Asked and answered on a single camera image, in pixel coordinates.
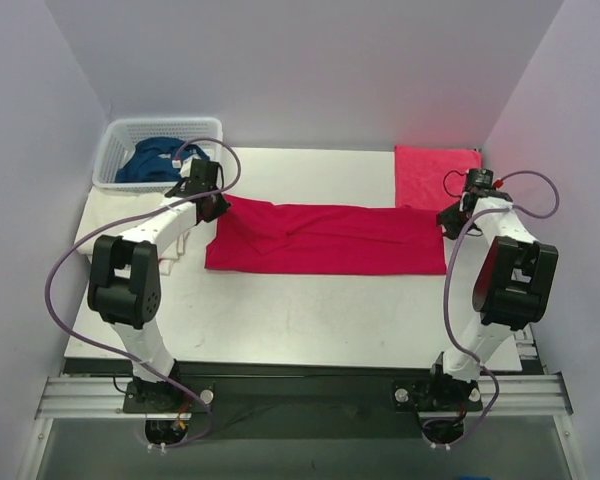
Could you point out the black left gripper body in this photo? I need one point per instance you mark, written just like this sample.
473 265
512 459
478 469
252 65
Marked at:
216 206

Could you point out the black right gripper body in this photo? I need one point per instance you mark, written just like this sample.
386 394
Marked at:
450 220

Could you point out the crimson red t-shirt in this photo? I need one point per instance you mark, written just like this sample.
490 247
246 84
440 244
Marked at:
265 238

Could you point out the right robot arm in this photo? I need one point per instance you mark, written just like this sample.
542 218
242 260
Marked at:
513 285

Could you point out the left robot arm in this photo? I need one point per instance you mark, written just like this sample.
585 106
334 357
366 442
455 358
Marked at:
125 282

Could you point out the pink microfiber towel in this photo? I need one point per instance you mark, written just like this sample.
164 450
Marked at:
430 178

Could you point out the blue t-shirt in basket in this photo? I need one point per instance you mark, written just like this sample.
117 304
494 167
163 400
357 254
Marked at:
152 160

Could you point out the folded white t-shirt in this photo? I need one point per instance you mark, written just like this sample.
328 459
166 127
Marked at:
104 206

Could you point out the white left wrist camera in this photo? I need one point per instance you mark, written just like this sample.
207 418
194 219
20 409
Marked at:
183 167

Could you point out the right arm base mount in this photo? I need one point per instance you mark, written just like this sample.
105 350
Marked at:
432 392

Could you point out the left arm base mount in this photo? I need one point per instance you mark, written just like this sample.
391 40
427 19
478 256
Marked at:
154 398

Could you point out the aluminium mounting rail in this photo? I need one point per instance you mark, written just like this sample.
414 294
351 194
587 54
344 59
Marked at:
73 397

